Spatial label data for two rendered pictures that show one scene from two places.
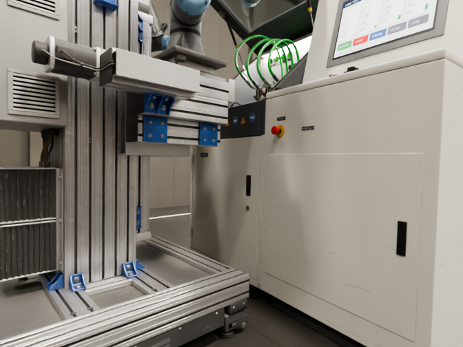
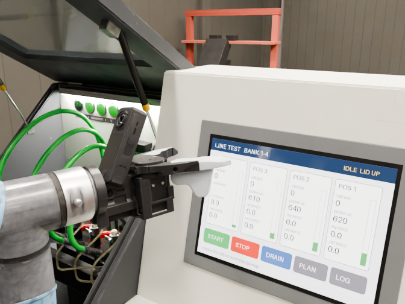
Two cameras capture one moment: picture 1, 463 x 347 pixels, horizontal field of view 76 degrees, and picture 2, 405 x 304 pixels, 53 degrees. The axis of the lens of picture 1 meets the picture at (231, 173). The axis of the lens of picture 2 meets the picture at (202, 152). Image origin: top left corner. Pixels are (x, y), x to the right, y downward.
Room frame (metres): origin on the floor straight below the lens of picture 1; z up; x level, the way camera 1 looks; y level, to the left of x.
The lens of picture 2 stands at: (0.56, -0.17, 1.65)
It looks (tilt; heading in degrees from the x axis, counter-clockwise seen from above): 17 degrees down; 340
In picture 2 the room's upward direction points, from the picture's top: straight up
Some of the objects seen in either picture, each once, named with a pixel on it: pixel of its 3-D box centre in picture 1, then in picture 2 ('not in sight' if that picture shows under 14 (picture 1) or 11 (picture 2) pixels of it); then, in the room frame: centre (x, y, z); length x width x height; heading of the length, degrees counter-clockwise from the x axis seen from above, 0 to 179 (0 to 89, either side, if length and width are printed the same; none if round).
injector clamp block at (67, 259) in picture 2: not in sight; (90, 281); (1.70, -0.22, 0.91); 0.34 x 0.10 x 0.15; 36
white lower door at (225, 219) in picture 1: (220, 200); not in sight; (1.65, 0.06, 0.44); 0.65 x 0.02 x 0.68; 36
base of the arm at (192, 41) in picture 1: (185, 47); not in sight; (1.13, 0.18, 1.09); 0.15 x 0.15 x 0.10
